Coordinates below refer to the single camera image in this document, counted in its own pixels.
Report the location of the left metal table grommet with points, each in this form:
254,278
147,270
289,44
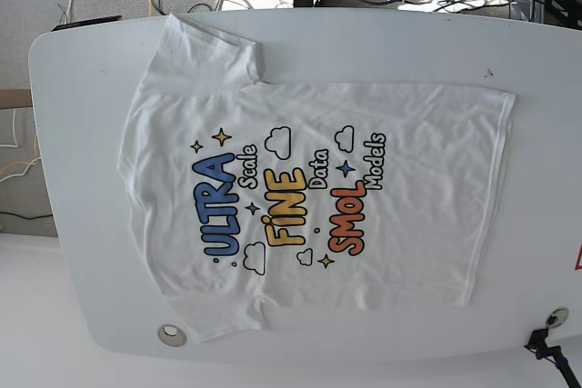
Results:
171,335

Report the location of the metal table grommet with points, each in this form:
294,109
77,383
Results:
557,317
171,335

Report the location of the right metal table grommet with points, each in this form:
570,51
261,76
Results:
557,317

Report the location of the white printed T-shirt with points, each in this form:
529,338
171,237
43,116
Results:
351,196

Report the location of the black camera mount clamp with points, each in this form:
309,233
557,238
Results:
537,345

